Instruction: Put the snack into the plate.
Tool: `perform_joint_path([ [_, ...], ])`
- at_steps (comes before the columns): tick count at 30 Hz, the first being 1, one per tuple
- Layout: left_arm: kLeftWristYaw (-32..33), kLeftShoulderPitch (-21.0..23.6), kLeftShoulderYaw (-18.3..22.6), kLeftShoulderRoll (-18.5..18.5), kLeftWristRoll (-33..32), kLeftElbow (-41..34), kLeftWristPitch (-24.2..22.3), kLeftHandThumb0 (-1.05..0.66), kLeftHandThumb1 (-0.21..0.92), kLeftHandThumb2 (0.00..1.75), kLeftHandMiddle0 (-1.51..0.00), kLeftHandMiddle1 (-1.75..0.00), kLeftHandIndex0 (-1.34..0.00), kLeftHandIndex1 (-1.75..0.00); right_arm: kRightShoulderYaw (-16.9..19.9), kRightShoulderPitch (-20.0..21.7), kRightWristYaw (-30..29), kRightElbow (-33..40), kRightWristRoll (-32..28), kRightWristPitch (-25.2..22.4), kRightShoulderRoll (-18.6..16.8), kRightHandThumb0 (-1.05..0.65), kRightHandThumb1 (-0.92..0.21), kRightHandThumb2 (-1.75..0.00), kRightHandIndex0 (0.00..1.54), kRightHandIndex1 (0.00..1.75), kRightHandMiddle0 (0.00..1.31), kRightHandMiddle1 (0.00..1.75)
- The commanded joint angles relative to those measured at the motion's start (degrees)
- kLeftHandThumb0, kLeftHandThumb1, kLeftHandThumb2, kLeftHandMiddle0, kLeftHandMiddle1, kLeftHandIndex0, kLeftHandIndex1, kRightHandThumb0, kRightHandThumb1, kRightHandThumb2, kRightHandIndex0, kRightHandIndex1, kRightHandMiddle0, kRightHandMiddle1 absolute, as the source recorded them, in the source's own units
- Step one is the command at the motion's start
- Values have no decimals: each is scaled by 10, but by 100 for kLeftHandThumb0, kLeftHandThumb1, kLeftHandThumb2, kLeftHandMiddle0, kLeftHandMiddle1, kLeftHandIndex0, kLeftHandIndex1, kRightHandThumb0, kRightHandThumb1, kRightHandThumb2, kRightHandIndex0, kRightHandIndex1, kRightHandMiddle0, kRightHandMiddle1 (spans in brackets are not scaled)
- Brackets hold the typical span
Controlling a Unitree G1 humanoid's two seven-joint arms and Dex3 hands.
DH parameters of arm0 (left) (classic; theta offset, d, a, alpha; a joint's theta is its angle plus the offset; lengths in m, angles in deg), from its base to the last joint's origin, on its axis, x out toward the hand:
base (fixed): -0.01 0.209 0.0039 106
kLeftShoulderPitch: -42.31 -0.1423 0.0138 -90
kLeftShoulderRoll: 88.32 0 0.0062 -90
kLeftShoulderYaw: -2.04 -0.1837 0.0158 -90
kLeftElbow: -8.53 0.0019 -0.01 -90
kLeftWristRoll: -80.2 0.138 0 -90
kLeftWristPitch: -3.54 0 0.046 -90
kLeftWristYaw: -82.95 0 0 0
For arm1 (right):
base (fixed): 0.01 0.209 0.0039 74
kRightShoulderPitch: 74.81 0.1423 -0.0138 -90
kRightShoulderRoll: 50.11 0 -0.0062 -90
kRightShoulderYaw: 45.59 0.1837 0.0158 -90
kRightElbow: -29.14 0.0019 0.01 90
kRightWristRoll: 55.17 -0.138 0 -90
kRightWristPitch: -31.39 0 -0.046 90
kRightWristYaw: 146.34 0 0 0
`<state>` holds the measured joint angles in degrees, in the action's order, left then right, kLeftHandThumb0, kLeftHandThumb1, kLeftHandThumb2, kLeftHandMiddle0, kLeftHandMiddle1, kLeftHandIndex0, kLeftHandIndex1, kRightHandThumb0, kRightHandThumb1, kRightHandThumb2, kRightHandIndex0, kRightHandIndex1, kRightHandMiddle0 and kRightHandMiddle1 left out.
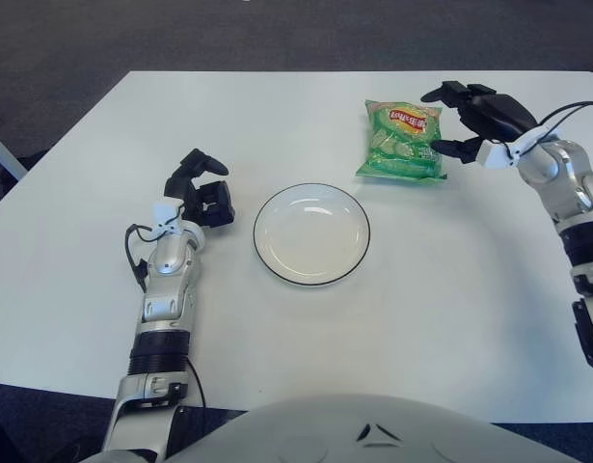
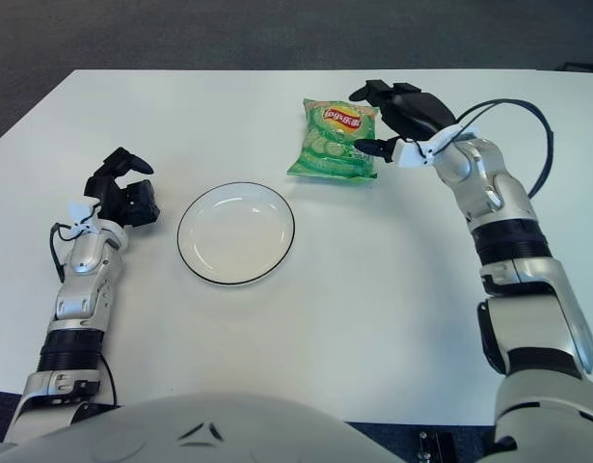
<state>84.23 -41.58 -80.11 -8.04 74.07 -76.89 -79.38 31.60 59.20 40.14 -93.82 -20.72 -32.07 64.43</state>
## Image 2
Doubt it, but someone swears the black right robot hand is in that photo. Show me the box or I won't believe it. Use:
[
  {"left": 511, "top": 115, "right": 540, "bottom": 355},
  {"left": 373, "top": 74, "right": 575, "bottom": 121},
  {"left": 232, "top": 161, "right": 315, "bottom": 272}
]
[{"left": 348, "top": 80, "right": 456, "bottom": 163}]

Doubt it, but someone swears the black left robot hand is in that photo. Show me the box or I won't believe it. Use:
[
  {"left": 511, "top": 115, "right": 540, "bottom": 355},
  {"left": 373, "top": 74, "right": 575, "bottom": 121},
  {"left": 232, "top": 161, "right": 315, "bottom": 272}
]
[{"left": 83, "top": 147, "right": 161, "bottom": 228}]

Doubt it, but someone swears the green potato chip bag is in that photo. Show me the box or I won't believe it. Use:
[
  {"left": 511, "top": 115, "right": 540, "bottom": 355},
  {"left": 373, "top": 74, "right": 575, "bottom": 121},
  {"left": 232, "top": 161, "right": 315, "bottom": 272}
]
[{"left": 285, "top": 97, "right": 380, "bottom": 185}]

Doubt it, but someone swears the white plate with black rim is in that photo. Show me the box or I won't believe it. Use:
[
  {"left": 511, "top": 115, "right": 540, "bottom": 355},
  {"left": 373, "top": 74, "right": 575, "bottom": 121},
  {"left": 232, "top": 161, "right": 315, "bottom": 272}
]
[{"left": 176, "top": 181, "right": 296, "bottom": 288}]

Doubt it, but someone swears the grey robot torso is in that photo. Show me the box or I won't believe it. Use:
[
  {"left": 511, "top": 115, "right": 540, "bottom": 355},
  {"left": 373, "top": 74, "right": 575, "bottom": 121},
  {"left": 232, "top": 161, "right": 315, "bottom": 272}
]
[{"left": 0, "top": 393, "right": 398, "bottom": 463}]

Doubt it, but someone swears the black metal stand base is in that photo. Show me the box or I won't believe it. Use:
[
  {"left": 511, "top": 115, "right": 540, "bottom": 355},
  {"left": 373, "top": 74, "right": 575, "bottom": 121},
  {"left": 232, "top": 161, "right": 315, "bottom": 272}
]
[{"left": 416, "top": 428, "right": 457, "bottom": 463}]

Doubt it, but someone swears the white right wrist cable clip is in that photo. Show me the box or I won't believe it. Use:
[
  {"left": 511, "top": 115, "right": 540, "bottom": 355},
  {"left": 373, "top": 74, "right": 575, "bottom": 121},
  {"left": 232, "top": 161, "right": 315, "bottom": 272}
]
[{"left": 390, "top": 123, "right": 480, "bottom": 169}]

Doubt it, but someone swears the white wrist cable clip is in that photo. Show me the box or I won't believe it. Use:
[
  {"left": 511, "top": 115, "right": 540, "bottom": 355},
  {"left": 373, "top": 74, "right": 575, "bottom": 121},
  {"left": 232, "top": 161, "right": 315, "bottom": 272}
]
[
  {"left": 390, "top": 123, "right": 480, "bottom": 169},
  {"left": 67, "top": 200, "right": 102, "bottom": 237}
]

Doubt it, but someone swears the white left wrist cable clip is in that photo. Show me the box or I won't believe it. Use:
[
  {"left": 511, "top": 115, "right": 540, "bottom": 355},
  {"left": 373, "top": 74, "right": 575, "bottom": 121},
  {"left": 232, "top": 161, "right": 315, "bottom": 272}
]
[{"left": 67, "top": 200, "right": 102, "bottom": 237}]

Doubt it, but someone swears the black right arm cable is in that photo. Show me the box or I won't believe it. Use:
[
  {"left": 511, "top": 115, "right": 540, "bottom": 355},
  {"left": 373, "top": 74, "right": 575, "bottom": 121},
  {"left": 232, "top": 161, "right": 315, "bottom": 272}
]
[{"left": 452, "top": 98, "right": 555, "bottom": 200}]

